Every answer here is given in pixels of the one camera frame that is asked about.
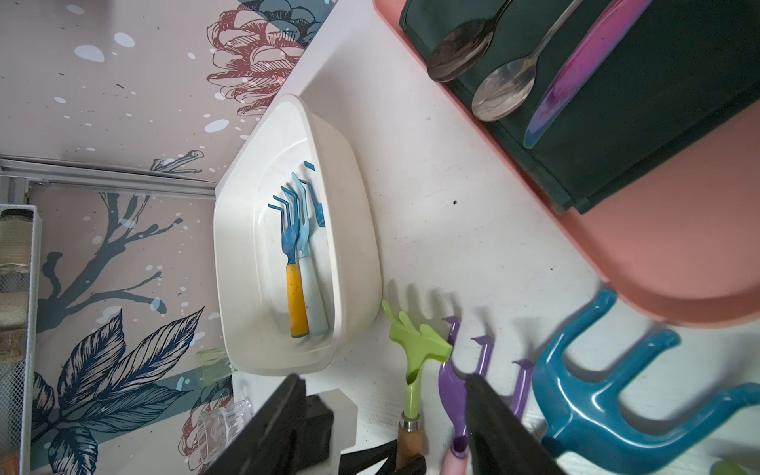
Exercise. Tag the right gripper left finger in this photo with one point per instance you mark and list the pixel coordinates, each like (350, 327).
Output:
(270, 442)

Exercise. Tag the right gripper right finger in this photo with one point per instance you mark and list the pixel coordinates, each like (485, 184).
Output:
(498, 441)

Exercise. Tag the light blue rake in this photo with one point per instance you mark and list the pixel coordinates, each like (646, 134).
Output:
(315, 307)

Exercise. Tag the blue rake yellow handle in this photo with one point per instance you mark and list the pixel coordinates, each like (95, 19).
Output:
(290, 223)

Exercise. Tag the white storage box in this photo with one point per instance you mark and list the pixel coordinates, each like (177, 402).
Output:
(250, 263)

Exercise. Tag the clear glass cup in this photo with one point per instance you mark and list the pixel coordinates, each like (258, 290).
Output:
(219, 427)

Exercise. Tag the green plastic cup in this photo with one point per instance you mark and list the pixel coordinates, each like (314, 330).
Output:
(213, 366)

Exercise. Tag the pink tray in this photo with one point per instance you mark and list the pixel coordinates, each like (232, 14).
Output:
(681, 243)

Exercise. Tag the clear spice jar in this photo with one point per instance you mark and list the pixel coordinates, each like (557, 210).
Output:
(16, 240)

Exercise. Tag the silver metal spoon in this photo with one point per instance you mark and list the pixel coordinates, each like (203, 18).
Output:
(506, 88)

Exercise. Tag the purple iridescent knife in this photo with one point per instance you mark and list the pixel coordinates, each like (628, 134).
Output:
(601, 39)

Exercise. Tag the dark metal spoon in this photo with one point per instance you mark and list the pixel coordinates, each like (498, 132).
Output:
(463, 47)

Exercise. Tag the dark green cloth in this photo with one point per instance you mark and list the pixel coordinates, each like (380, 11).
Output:
(683, 69)

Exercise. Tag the purple rake pink handle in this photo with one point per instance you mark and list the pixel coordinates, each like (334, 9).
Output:
(453, 396)

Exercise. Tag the teal rake yellow handle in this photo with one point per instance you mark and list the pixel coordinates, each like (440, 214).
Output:
(584, 417)

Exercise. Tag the green rake wooden handle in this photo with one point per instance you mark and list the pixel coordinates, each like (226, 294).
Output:
(420, 344)

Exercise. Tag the white wire spice rack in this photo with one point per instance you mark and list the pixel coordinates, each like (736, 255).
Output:
(18, 334)

